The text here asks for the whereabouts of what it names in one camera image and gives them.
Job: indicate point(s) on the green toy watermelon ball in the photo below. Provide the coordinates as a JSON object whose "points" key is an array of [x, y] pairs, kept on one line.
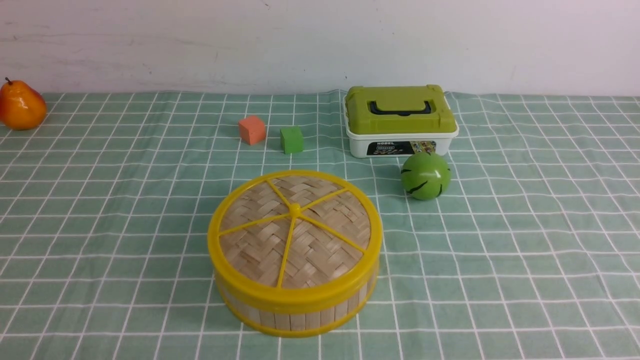
{"points": [[425, 175]]}

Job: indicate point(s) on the orange foam cube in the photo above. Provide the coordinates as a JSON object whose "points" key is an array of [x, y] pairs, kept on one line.
{"points": [[252, 130]]}

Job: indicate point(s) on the green foam cube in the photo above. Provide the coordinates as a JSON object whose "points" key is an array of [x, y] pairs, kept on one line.
{"points": [[291, 139]]}

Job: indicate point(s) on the yellow woven steamer lid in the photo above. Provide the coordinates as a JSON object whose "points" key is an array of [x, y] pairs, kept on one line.
{"points": [[295, 241]]}

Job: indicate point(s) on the orange toy pear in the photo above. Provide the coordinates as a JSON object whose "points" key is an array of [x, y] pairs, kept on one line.
{"points": [[21, 107]]}

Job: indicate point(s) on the yellow bamboo steamer basket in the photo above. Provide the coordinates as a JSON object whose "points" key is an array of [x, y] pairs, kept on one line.
{"points": [[288, 324]]}

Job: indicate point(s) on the green lidded white toolbox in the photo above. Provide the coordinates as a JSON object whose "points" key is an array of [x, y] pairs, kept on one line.
{"points": [[398, 121]]}

